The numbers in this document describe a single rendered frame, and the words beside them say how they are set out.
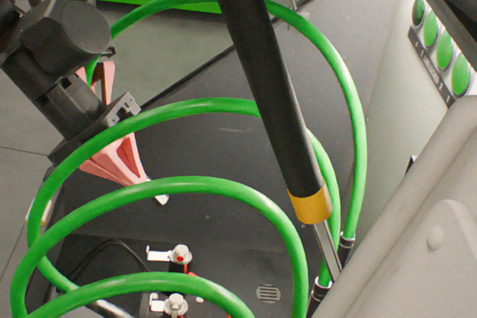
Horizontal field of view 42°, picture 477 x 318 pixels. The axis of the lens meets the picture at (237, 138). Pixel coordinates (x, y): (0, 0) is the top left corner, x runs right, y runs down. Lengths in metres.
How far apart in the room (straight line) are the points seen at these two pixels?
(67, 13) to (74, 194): 0.58
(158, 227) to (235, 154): 0.22
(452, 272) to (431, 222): 0.03
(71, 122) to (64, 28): 0.11
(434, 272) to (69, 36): 0.46
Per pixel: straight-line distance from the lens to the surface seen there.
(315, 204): 0.31
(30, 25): 0.63
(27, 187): 2.67
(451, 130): 0.25
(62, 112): 0.68
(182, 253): 0.77
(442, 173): 0.26
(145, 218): 1.17
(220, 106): 0.55
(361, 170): 0.71
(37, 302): 1.07
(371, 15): 0.96
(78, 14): 0.63
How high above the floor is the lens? 1.65
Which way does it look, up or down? 33 degrees down
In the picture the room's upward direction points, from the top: 8 degrees clockwise
